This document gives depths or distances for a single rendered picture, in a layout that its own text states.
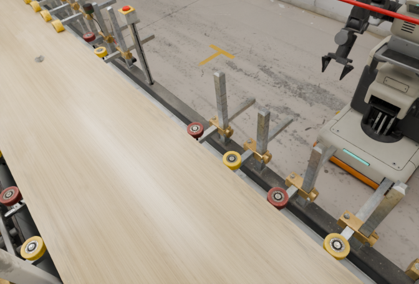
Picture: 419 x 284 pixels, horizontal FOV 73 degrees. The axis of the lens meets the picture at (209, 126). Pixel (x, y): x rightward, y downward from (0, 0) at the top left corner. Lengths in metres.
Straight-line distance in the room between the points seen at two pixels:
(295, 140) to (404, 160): 0.77
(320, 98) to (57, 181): 2.28
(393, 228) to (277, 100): 1.36
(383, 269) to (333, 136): 1.08
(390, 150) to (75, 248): 1.92
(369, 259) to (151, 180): 0.91
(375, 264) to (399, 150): 1.09
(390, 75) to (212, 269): 1.32
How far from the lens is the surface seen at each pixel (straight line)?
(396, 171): 2.16
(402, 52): 1.68
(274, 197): 1.14
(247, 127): 2.53
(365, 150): 2.18
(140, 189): 1.23
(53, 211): 1.35
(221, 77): 1.21
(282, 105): 2.73
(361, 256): 1.35
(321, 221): 1.36
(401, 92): 1.83
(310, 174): 1.15
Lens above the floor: 1.92
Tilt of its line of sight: 49 degrees down
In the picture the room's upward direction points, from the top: 8 degrees counter-clockwise
